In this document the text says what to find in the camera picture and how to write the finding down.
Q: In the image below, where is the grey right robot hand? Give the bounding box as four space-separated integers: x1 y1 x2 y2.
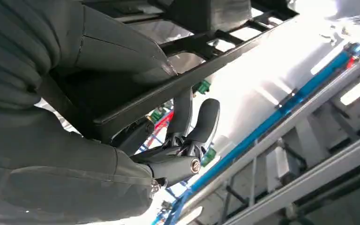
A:
0 5 221 224

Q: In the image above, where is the blue metal shelf rack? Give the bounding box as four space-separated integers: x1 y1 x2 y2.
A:
150 27 360 225

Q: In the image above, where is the bright ceiling light strip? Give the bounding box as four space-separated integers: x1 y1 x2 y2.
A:
340 68 360 106

